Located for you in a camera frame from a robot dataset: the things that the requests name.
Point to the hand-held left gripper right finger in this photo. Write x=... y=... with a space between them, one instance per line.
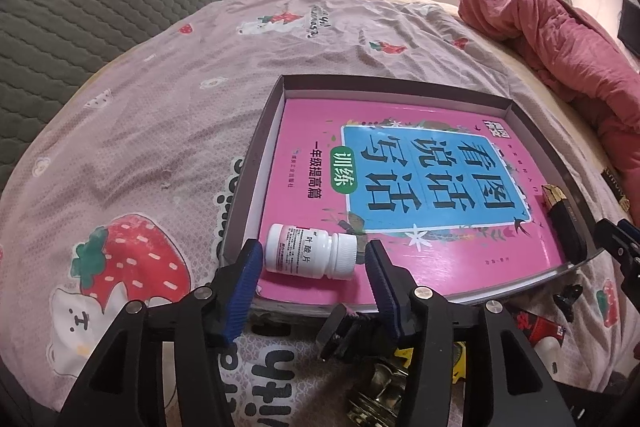
x=382 y=292

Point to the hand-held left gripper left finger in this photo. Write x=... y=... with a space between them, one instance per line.
x=245 y=292

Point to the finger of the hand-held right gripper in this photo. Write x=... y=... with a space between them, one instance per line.
x=631 y=227
x=607 y=234

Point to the white pill bottle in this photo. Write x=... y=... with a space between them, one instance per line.
x=295 y=252

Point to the shallow grey cardboard box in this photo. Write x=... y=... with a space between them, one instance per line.
x=260 y=147

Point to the black lighter with gold top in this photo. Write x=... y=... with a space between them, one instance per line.
x=567 y=227

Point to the black fabric label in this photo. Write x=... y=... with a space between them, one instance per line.
x=617 y=184

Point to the black hair clip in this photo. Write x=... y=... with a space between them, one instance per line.
x=570 y=299

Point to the red and black lighter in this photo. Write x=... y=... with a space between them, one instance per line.
x=537 y=327

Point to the pink book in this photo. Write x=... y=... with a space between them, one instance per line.
x=310 y=132

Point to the strawberry print bed sheet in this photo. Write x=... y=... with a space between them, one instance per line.
x=150 y=132

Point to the pink quilt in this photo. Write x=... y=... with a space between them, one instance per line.
x=560 y=37

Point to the black wall television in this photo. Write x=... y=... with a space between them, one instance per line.
x=631 y=24

